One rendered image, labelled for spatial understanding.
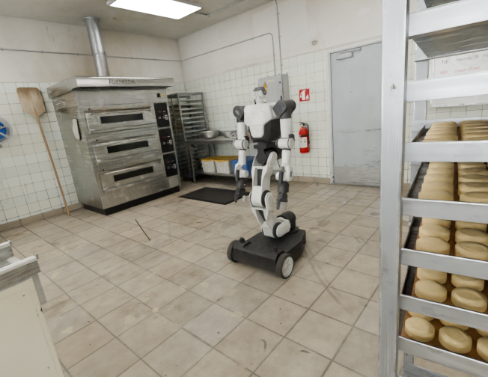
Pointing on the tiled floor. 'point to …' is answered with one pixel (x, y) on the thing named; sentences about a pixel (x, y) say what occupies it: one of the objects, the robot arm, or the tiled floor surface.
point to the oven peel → (29, 104)
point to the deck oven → (117, 140)
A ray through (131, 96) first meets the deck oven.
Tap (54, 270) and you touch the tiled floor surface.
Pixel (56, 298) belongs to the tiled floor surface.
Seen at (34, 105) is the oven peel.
